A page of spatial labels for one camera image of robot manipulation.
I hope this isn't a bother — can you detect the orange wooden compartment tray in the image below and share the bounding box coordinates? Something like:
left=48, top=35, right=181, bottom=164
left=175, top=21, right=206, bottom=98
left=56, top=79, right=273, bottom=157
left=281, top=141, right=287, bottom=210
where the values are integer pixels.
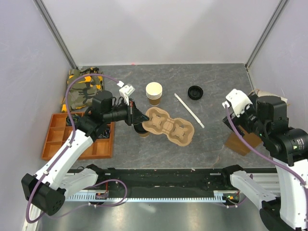
left=41, top=113, right=115, bottom=161

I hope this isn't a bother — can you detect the camouflage cloth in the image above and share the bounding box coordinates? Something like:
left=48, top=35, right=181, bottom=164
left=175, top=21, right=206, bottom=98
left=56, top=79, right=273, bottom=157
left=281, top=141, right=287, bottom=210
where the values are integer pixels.
left=67, top=67, right=104, bottom=111

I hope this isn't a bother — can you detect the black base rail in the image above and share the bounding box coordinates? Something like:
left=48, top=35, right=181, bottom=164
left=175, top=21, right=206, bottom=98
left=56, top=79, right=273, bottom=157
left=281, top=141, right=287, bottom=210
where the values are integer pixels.
left=78, top=166, right=250, bottom=200

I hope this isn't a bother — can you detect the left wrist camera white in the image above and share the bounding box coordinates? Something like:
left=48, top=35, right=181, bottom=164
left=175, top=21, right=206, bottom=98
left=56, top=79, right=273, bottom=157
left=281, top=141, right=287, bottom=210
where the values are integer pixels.
left=119, top=84, right=135, bottom=105

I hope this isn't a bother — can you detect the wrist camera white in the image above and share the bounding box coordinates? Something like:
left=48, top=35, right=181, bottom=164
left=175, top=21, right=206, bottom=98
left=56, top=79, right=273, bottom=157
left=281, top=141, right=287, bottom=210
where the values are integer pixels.
left=119, top=84, right=135, bottom=105
left=222, top=89, right=252, bottom=117

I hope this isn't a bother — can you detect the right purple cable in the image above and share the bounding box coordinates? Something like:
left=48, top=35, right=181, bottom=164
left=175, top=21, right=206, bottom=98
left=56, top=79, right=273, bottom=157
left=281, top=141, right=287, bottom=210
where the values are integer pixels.
left=223, top=103, right=308, bottom=188

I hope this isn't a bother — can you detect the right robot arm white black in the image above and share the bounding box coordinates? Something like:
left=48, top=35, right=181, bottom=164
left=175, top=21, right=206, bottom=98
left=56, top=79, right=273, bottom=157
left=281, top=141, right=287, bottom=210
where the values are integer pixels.
left=220, top=90, right=308, bottom=231

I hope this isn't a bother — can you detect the single brown paper cup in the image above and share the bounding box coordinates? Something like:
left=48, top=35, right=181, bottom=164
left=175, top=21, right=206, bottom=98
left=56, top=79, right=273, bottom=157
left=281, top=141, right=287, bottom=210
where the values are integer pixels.
left=139, top=132, right=149, bottom=138

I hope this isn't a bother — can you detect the purple cable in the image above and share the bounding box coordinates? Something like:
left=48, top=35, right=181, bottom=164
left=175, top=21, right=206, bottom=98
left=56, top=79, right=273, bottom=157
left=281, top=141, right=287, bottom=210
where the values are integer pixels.
left=25, top=73, right=125, bottom=223
left=223, top=103, right=308, bottom=188

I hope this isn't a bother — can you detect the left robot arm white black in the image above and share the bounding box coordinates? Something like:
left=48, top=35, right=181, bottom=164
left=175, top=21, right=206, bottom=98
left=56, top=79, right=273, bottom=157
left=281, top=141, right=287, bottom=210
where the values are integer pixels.
left=21, top=90, right=149, bottom=216

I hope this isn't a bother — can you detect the cardboard cup carrier tray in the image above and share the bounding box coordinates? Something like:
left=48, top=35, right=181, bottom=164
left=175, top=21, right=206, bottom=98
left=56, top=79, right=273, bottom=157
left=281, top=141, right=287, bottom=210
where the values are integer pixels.
left=142, top=107, right=194, bottom=146

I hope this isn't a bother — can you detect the stack of paper cups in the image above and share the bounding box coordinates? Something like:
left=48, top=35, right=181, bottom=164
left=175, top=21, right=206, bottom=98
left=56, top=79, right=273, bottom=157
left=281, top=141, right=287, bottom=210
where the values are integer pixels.
left=146, top=82, right=163, bottom=106

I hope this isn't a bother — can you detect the white slotted cable duct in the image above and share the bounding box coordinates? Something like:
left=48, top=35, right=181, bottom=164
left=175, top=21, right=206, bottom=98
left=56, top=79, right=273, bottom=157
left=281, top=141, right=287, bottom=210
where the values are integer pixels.
left=66, top=191, right=226, bottom=203

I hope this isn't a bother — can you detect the white stir stick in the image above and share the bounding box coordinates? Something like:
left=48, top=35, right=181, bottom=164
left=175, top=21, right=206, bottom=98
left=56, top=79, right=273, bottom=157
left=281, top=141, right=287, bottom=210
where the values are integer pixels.
left=174, top=93, right=205, bottom=128

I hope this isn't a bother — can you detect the black plastic cup lid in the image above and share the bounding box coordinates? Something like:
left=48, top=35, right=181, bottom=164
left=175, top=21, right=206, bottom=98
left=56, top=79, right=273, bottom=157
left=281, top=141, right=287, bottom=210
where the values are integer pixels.
left=134, top=123, right=147, bottom=134

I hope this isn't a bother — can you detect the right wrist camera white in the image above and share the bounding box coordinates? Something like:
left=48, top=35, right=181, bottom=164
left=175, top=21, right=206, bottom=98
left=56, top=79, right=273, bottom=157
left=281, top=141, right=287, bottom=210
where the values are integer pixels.
left=222, top=89, right=252, bottom=117

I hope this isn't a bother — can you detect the brown paper bag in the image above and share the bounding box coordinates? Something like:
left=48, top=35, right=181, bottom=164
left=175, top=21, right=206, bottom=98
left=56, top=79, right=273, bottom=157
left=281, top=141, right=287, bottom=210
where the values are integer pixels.
left=225, top=89, right=289, bottom=156

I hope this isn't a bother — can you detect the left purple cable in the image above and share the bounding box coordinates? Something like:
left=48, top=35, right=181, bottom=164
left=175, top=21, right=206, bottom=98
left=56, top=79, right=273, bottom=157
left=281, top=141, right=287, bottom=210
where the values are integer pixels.
left=25, top=73, right=125, bottom=223

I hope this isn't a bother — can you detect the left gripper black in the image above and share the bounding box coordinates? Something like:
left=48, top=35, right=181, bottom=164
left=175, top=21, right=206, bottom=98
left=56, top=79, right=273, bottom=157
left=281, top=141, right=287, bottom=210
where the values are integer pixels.
left=104, top=98, right=149, bottom=126

